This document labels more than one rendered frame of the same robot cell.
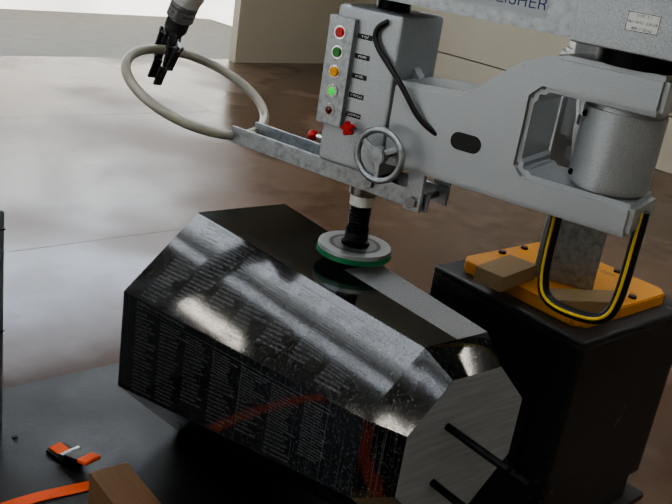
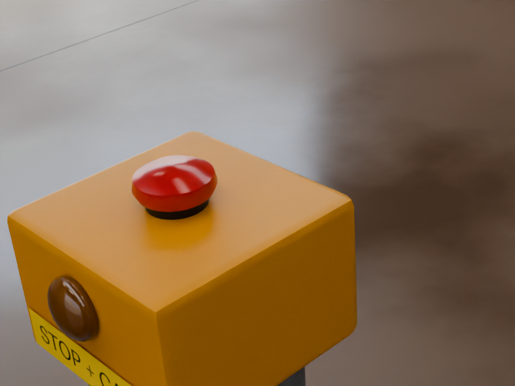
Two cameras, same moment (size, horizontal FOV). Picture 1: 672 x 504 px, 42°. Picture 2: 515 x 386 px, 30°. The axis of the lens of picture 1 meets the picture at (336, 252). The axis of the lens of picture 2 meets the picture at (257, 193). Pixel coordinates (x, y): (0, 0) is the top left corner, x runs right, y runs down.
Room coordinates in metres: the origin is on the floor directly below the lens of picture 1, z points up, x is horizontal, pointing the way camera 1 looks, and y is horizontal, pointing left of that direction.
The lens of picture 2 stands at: (2.78, 1.78, 1.30)
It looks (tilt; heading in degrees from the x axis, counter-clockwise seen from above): 29 degrees down; 3
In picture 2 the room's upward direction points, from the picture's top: 5 degrees counter-clockwise
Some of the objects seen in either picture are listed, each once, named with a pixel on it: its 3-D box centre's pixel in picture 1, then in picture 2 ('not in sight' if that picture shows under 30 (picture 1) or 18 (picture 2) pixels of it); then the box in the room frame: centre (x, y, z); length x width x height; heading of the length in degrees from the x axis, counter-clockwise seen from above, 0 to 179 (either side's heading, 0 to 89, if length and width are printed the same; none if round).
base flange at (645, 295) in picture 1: (563, 279); not in sight; (2.68, -0.74, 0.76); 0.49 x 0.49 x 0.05; 43
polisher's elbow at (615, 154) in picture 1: (616, 146); not in sight; (2.05, -0.61, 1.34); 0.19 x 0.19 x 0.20
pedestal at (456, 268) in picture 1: (536, 384); not in sight; (2.68, -0.74, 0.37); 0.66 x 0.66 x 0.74; 43
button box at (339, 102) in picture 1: (337, 71); not in sight; (2.33, 0.07, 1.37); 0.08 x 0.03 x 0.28; 58
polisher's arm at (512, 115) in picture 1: (507, 135); not in sight; (2.17, -0.38, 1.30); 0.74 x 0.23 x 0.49; 58
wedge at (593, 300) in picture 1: (580, 296); not in sight; (2.44, -0.74, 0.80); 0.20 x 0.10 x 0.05; 80
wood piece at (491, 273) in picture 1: (505, 272); not in sight; (2.55, -0.53, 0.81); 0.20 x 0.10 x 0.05; 141
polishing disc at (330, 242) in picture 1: (354, 245); not in sight; (2.39, -0.05, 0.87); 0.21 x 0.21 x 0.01
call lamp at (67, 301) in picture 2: not in sight; (73, 309); (3.12, 1.88, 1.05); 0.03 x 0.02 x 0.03; 43
